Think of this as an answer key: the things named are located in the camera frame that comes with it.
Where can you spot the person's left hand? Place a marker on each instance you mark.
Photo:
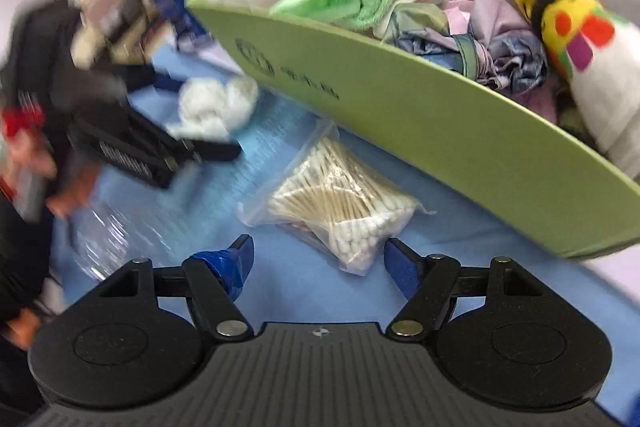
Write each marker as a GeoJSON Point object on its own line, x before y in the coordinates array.
{"type": "Point", "coordinates": [67, 199]}

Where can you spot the blue table mat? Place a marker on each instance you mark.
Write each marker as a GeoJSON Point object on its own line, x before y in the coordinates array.
{"type": "Point", "coordinates": [320, 297]}

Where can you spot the white sock with colourful pattern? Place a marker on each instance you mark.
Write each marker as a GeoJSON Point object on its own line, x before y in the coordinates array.
{"type": "Point", "coordinates": [600, 97]}

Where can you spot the person's black clothing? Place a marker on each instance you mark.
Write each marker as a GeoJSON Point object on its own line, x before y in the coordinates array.
{"type": "Point", "coordinates": [20, 282]}

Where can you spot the bag of cotton swabs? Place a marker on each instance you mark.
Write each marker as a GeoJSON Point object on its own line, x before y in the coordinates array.
{"type": "Point", "coordinates": [330, 202]}

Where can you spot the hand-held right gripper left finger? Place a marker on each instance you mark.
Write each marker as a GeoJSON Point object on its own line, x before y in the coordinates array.
{"type": "Point", "coordinates": [241, 259]}

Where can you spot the clear plastic bag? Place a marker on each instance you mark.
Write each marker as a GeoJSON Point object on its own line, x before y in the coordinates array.
{"type": "Point", "coordinates": [110, 242]}

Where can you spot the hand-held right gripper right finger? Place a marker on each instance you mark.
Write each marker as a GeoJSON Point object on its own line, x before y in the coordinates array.
{"type": "Point", "coordinates": [401, 272]}

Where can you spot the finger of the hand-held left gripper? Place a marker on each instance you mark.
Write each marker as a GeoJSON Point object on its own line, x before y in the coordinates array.
{"type": "Point", "coordinates": [160, 79]}
{"type": "Point", "coordinates": [215, 151]}

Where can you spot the green cardboard box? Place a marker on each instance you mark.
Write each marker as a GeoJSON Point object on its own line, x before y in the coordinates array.
{"type": "Point", "coordinates": [400, 117]}

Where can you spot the purple patterned cloth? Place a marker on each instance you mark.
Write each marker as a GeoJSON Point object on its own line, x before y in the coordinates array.
{"type": "Point", "coordinates": [500, 47]}

